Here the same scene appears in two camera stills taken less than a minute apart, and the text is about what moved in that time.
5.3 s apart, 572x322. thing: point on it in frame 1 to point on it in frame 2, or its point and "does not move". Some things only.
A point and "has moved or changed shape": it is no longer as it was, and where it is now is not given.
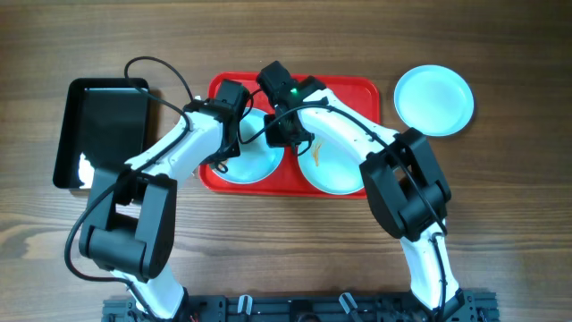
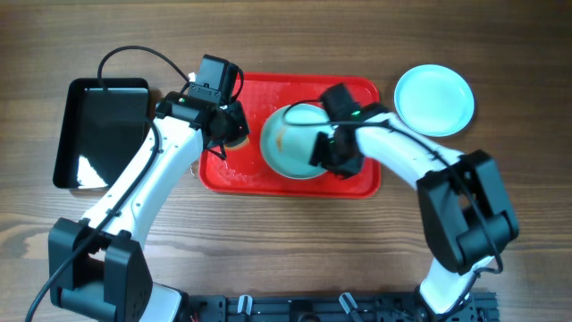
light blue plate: [331, 169] has moved or changed shape
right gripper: [276, 139] to [320, 154]
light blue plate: [433, 99] does not move
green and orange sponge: [221, 166] has moved or changed shape
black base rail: [465, 306] does not move
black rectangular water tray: [105, 119] does not move
